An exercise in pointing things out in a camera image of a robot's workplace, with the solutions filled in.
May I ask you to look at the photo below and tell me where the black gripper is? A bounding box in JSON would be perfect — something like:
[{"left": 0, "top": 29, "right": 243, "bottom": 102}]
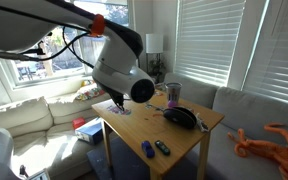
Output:
[{"left": 106, "top": 85, "right": 126, "bottom": 112}]

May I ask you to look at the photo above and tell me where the nutcracker sticker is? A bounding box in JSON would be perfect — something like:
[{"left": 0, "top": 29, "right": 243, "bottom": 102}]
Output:
[{"left": 105, "top": 104, "right": 132, "bottom": 117}]

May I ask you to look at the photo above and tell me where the light wooden side table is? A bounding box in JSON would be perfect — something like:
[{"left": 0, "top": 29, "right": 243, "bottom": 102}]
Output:
[{"left": 91, "top": 89, "right": 226, "bottom": 180}]

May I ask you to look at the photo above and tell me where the colourful floral cushion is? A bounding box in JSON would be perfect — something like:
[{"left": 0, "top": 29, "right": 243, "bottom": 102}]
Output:
[{"left": 74, "top": 79, "right": 107, "bottom": 102}]

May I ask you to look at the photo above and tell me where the blue cardboard box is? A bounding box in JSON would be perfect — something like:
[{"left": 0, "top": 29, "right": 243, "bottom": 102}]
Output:
[{"left": 74, "top": 116, "right": 104, "bottom": 146}]

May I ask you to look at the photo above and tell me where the small red box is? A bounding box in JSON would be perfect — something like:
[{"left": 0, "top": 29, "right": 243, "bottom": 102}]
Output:
[{"left": 71, "top": 116, "right": 86, "bottom": 131}]

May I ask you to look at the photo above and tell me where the purple ball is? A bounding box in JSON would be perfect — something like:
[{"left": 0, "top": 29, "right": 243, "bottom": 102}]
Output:
[{"left": 167, "top": 99, "right": 178, "bottom": 109}]

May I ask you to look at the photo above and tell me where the blue toy car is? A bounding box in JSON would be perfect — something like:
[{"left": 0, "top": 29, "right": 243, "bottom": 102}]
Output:
[{"left": 141, "top": 140, "right": 156, "bottom": 159}]

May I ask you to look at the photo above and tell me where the metallic tumbler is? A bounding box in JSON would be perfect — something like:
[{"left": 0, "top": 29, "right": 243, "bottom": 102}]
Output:
[{"left": 166, "top": 82, "right": 183, "bottom": 105}]

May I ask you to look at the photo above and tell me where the dark blue rug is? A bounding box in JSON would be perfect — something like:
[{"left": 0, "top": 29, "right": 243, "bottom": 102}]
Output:
[{"left": 86, "top": 136, "right": 207, "bottom": 180}]

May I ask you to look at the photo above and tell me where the green toy car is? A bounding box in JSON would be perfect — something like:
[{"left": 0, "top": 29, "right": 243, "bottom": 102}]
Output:
[{"left": 154, "top": 139, "right": 171, "bottom": 157}]

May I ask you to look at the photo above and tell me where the white shade floor lamp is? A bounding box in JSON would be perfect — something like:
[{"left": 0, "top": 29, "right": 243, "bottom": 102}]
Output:
[{"left": 145, "top": 33, "right": 164, "bottom": 76}]

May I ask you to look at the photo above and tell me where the small printed packet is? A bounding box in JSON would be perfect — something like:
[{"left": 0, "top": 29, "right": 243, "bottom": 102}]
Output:
[{"left": 194, "top": 112, "right": 210, "bottom": 133}]

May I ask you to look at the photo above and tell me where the cream sofa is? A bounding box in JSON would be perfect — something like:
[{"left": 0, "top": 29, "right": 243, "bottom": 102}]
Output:
[{"left": 0, "top": 84, "right": 118, "bottom": 180}]

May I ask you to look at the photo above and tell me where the white window blind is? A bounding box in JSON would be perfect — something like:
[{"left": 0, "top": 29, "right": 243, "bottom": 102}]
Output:
[
  {"left": 242, "top": 0, "right": 288, "bottom": 108},
  {"left": 173, "top": 0, "right": 247, "bottom": 88}
]

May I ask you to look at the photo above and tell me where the grey sofa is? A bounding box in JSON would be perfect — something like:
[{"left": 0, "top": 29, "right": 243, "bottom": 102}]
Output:
[{"left": 163, "top": 72, "right": 288, "bottom": 180}]

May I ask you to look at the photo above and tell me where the orange octopus plush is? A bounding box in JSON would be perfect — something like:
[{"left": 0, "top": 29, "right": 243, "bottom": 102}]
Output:
[{"left": 226, "top": 122, "right": 288, "bottom": 180}]

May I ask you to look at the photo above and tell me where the black robot cable hose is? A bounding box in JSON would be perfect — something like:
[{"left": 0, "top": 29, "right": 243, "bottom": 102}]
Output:
[{"left": 0, "top": 1, "right": 100, "bottom": 69}]

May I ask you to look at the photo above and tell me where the orange arm strap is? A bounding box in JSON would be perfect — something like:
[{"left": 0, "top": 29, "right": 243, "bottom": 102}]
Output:
[{"left": 90, "top": 13, "right": 106, "bottom": 37}]

